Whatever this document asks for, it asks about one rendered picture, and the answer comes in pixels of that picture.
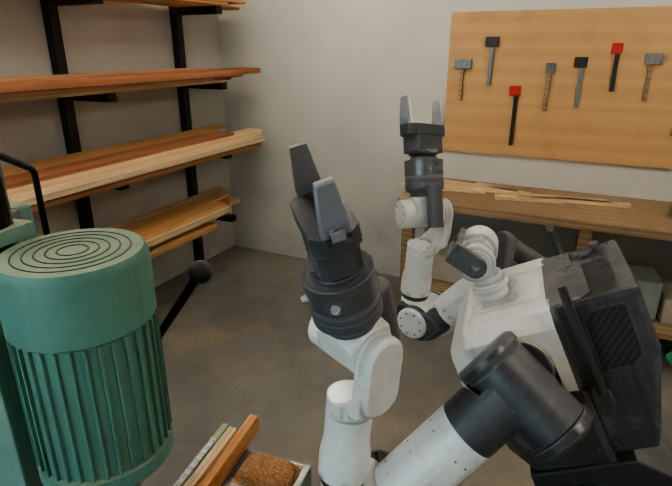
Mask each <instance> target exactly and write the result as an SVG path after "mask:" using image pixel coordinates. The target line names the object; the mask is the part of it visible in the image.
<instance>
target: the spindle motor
mask: <svg viewBox="0 0 672 486"><path fill-rule="evenodd" d="M0 320H1V324H2V328H3V332H4V336H5V339H6V343H7V347H8V351H9V355H10V359H11V363H12V367H13V371H14V375H15V379H16V383H17V387H18V391H19V395H20V399H21V403H22V407H23V411H24V415H25V419H26V423H27V427H28V431H29V435H30V439H31V443H32V447H33V451H34V455H35V459H36V464H37V468H38V472H39V476H40V479H41V482H42V484H43V486H135V485H137V484H138V483H140V482H142V481H143V480H145V479H146V478H148V477H149V476H150V475H151V474H153V473H154V472H155V471H156V470H157V469H158V468H159V467H160V466H161V465H162V464H163V462H164V461H165V460H166V459H167V457H168V455H169V454H170V452H171V449H172V447H173V443H174V429H173V422H172V415H171V408H170V400H169V393H168V385H167V377H166V370H165V362H164V355H163V347H162V340H161V332H160V324H159V317H158V309H157V300H156V293H155V285H154V278H153V270H152V262H151V255H150V249H149V246H148V245H147V244H146V242H145V241H144V240H143V238H142V237H141V236H140V235H138V234H136V233H134V232H131V231H127V230H122V229H114V228H87V229H76V230H69V231H62V232H57V233H52V234H47V235H43V236H40V237H36V238H33V239H29V240H27V241H24V242H21V243H19V244H16V245H14V246H12V247H10V248H8V249H7V250H5V251H3V252H2V253H1V254H0Z"/></svg>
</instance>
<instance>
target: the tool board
mask: <svg viewBox="0 0 672 486"><path fill-rule="evenodd" d="M444 125H445V136H444V137H443V145H442V150H447V151H459V152H471V153H483V154H495V155H507V156H519V157H530V158H542V159H554V160H566V161H578V162H590V163H602V164H614V165H626V166H638V167H650V168H662V169H672V6H653V7H617V8H582V9H546V10H510V11H474V12H452V17H451V31H450V45H449V60H448V74H447V88H446V102H445V117H444Z"/></svg>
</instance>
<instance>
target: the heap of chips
mask: <svg viewBox="0 0 672 486"><path fill-rule="evenodd" d="M302 468H303V466H300V465H296V464H293V463H292V462H290V461H288V460H285V459H282V458H279V457H275V456H271V455H267V454H262V453H256V454H254V453H250V454H249V456H248V457H247V459H246V460H245V462H244V463H243V465H242V466H241V468H240V469H239V471H238V472H237V474H236V475H235V477H234V478H233V480H232V481H231V482H234V483H237V484H241V485H244V486H294V484H295V482H296V480H297V478H298V476H299V474H300V472H301V470H302Z"/></svg>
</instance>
